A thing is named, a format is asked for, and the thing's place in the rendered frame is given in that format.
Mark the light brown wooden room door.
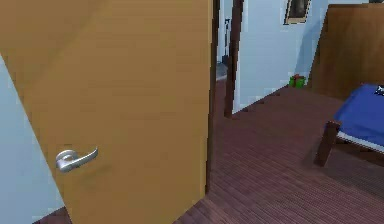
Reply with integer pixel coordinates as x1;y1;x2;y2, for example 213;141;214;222
0;0;221;224

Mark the green and red box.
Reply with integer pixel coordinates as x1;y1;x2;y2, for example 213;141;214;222
288;73;307;89

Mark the brown wooden wardrobe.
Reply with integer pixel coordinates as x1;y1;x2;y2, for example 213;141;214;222
308;3;384;101

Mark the silver lever door handle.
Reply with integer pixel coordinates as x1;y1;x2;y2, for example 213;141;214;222
54;146;99;174

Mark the framed picture with pale frame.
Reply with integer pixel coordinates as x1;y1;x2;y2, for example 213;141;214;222
283;0;313;26

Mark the blue bed with wooden frame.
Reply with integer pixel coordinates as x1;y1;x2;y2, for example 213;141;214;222
313;83;384;168

